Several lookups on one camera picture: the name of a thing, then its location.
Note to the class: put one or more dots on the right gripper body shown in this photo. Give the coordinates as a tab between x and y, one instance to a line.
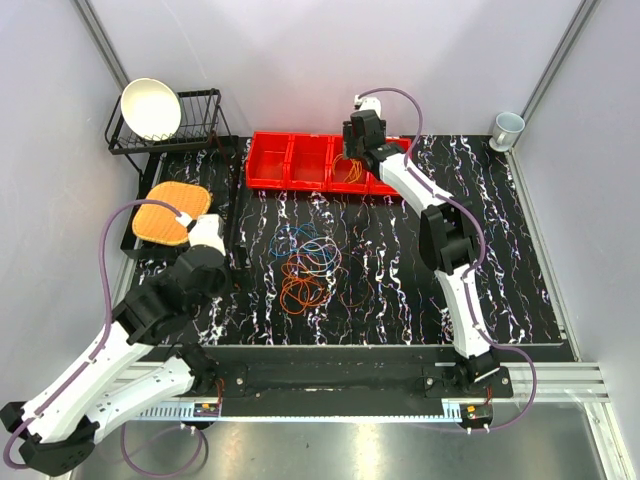
382	129

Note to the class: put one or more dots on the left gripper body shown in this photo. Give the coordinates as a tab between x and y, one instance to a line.
219	289

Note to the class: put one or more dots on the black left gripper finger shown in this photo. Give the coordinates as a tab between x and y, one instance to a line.
237	280
241	259

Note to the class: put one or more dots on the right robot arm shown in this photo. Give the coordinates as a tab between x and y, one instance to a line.
450	241

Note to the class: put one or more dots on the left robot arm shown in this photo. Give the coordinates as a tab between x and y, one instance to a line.
57	430

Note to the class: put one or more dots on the red bin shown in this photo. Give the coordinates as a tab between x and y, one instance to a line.
345	175
377	187
267	162
308	160

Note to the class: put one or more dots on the woven bamboo tray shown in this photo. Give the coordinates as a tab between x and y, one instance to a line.
157	224

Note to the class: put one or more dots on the light blue mug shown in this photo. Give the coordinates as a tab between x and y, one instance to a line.
506	130

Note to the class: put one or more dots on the white bowl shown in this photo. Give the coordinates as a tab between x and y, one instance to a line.
151	109

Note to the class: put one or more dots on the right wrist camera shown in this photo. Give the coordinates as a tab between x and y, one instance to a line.
364	103

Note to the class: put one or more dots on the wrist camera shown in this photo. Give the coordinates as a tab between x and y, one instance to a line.
364	103
205	230

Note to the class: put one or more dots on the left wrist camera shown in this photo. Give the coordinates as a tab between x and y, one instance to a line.
205	230

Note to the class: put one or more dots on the black wire dish rack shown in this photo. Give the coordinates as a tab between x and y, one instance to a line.
203	152

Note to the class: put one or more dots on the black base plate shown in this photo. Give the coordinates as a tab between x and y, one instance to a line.
343	383

